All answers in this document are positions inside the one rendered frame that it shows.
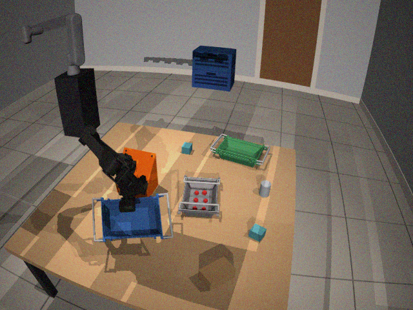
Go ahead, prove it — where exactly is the teal cube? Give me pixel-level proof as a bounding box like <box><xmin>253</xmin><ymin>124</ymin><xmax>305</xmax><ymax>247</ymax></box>
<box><xmin>248</xmin><ymin>224</ymin><xmax>267</xmax><ymax>242</ymax></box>
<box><xmin>181</xmin><ymin>142</ymin><xmax>192</xmax><ymax>154</ymax></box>

